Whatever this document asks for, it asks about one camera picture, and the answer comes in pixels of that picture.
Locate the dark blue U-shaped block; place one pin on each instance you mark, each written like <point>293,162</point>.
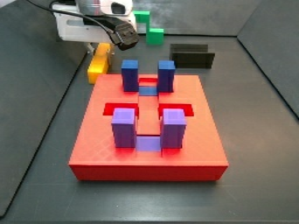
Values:
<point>163,80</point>

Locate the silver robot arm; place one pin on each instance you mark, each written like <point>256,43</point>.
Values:
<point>105,21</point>

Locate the red slotted board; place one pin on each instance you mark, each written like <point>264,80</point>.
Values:
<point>98,160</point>

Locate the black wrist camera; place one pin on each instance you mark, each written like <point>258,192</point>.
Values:
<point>121,32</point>

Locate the black U-shaped block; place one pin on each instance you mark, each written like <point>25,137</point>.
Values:
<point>192,56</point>

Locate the purple U-shaped block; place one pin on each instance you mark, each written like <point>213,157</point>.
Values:
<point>170,139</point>

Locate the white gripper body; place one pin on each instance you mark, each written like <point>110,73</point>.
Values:
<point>75,20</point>

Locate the green arch block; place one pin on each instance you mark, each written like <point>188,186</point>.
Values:
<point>154,34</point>

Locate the yellow long block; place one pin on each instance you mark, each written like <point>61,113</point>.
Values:
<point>101,62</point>

